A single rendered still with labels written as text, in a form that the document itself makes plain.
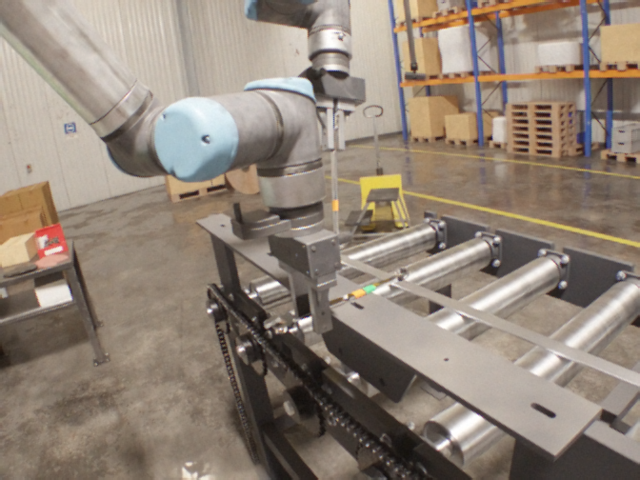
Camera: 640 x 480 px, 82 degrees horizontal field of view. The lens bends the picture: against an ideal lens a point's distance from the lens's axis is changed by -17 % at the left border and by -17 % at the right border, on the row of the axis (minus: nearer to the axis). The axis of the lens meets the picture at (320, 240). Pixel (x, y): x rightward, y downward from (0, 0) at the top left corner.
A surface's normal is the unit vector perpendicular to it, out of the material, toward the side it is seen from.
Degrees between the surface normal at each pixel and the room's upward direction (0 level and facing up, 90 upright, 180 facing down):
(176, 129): 90
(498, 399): 0
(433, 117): 90
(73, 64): 109
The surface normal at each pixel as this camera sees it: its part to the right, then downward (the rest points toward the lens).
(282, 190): -0.23, 0.34
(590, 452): -0.85, 0.27
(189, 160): -0.50, 0.34
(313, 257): 0.51, 0.22
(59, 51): 0.48, 0.51
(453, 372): -0.13, -0.94
